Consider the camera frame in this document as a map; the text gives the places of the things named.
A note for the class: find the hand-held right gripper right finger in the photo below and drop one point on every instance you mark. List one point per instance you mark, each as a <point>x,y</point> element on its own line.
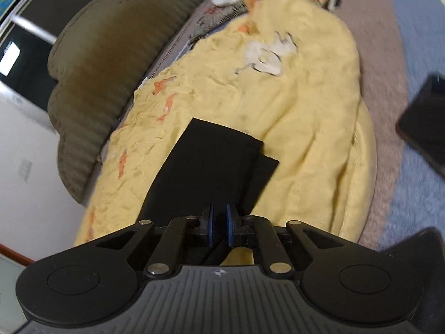
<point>230,226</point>

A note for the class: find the white wall outlet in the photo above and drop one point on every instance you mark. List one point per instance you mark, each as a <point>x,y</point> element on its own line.
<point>26,169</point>

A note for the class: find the black pants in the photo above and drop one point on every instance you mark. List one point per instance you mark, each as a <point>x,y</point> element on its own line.
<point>208,160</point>

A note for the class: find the window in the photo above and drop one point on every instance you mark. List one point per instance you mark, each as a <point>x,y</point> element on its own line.
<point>34,41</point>

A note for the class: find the wooden door frame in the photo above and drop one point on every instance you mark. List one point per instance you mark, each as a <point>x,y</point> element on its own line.
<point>15,252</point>

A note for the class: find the black rectangular object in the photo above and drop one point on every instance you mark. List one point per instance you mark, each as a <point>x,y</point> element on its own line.
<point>424,125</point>

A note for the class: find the olive ribbed cloud-shaped headboard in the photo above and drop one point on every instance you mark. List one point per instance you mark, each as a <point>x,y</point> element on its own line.
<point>104,76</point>

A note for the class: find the yellow printed blanket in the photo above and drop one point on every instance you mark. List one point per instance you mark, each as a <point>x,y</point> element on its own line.
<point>295,111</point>

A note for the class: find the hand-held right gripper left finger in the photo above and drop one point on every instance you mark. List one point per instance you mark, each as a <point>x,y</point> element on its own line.
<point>209,226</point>

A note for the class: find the frosted glass door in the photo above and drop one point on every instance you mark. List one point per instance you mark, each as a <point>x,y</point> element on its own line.
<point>8,275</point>

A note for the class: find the blue cloth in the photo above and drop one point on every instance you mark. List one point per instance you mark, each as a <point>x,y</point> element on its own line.
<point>420,34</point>

